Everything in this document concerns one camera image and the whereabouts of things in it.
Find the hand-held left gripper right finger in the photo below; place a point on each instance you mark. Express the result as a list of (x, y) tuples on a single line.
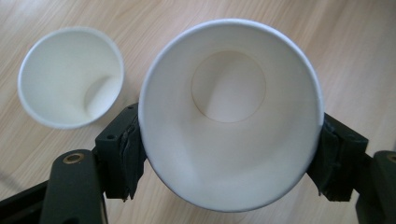
[(339, 161)]

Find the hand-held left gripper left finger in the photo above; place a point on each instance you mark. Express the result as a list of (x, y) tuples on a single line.
[(120, 161)]

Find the white paper cup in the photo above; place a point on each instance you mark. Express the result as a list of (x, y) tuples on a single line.
[(230, 124), (68, 74)]

